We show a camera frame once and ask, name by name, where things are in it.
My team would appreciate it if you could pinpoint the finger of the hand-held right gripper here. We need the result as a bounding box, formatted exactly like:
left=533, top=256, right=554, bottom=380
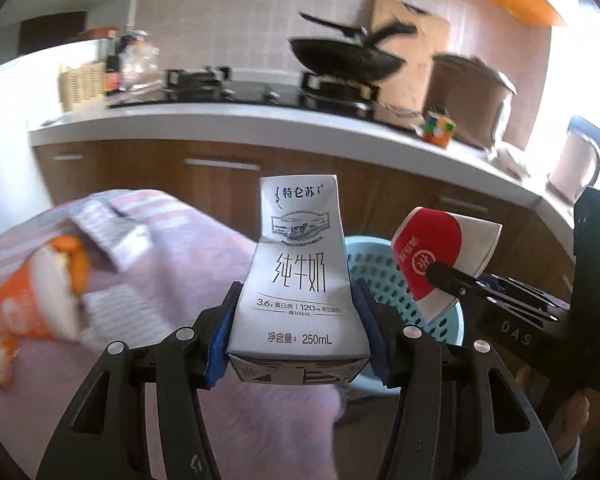
left=425, top=264, right=556, bottom=326
left=482, top=273, right=573, bottom=317

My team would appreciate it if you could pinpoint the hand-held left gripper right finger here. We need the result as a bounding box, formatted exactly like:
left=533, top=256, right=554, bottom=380
left=350, top=277, right=563, bottom=480

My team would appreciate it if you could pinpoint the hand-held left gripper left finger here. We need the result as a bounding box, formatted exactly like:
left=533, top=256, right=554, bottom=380
left=36, top=280, right=243, bottom=480

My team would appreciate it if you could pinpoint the red and white paper cup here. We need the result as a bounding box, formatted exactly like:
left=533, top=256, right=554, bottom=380
left=391, top=206, right=503, bottom=325

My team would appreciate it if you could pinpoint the light blue perforated basket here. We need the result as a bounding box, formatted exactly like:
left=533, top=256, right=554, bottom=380
left=341, top=236, right=466, bottom=396

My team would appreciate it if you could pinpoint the white milk carton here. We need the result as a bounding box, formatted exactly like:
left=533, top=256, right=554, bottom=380
left=227, top=174, right=372, bottom=387

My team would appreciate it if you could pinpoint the dark printed drink carton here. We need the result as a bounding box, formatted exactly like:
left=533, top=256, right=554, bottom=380
left=70, top=199, right=153, bottom=273

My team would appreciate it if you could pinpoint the person's right hand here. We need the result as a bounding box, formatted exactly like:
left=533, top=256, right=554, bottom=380
left=514, top=364, right=592, bottom=467

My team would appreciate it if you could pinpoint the pink striped tablecloth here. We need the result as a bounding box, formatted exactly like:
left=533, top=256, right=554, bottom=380
left=0, top=187, right=346, bottom=480

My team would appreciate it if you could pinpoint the pink jug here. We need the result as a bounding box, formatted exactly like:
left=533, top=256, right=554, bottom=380
left=547, top=115, right=600, bottom=206

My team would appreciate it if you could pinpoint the white crumpled cloth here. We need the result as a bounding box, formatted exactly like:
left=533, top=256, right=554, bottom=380
left=490, top=145, right=531, bottom=181

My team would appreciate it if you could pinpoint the colourful puzzle cube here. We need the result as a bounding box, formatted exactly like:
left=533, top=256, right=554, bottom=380
left=421, top=110, right=456, bottom=148

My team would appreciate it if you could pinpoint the large steel pot with lid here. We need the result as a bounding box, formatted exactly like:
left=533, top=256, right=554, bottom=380
left=425, top=52, right=518, bottom=151

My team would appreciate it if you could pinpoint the brown kitchen base cabinet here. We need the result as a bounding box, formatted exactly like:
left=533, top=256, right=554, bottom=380
left=32, top=140, right=576, bottom=311

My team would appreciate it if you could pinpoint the orange and white paper cup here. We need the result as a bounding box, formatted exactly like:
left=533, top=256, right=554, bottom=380
left=0, top=240, right=88, bottom=346

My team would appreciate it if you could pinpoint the orange snack wrapper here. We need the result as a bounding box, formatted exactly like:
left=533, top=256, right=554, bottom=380
left=0, top=330, right=21, bottom=391

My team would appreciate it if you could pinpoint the wooden cutting board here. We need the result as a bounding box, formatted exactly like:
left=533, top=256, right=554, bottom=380
left=362, top=0, right=451, bottom=126

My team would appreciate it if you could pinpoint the black wok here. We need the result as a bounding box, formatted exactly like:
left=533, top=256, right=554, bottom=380
left=287, top=22, right=418, bottom=86

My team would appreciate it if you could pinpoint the black glass gas stove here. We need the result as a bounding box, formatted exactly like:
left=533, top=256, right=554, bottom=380
left=107, top=66, right=396, bottom=121

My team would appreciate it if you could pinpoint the clear glass jar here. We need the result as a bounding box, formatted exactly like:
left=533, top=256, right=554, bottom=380
left=122, top=35, right=161, bottom=88

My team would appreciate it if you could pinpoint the wicker basket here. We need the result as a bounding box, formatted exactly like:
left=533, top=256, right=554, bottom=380
left=57, top=60, right=108, bottom=111

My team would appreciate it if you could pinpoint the dark sauce bottle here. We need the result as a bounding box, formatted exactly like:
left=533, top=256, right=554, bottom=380
left=105, top=30, right=122, bottom=98

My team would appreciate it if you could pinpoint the dark wooden door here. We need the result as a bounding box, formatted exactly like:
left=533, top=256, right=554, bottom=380
left=19, top=10, right=88, bottom=56

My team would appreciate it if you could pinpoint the black utensil handle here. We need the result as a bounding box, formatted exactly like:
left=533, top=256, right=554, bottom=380
left=300, top=12, right=366, bottom=37

